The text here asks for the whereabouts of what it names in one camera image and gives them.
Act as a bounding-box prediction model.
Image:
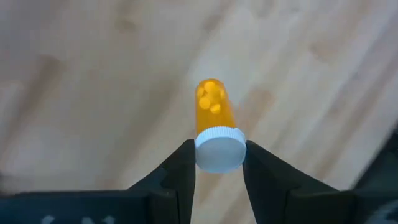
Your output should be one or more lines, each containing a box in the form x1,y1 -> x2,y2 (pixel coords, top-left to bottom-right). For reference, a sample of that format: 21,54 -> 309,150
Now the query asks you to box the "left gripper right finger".
244,140 -> 340,224

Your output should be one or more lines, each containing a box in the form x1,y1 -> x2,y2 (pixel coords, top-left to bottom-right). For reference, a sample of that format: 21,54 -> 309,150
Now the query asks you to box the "small orange pill bottle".
194,78 -> 248,174

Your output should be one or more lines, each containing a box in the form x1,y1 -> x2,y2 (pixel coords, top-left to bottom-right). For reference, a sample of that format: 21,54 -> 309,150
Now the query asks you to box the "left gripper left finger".
127,139 -> 197,224

